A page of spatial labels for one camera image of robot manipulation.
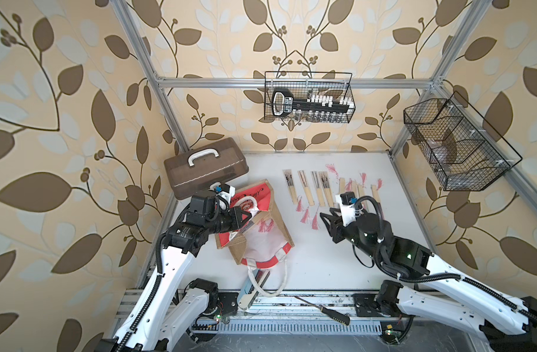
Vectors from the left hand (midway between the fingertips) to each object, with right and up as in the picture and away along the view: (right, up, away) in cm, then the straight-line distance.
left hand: (248, 213), depth 71 cm
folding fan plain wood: (+25, +2, +32) cm, 40 cm away
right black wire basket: (+73, +21, +2) cm, 76 cm away
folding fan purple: (+57, +4, +34) cm, 66 cm away
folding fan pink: (+42, +10, +38) cm, 57 cm away
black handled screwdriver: (+27, -34, +1) cm, 43 cm away
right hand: (+25, 0, -1) cm, 25 cm away
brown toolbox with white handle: (-24, +15, +17) cm, 33 cm away
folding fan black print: (+16, +10, +37) cm, 42 cm away
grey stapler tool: (+4, -24, +8) cm, 26 cm away
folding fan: (+34, +6, +34) cm, 48 cm away
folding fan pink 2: (+51, +7, +35) cm, 62 cm away
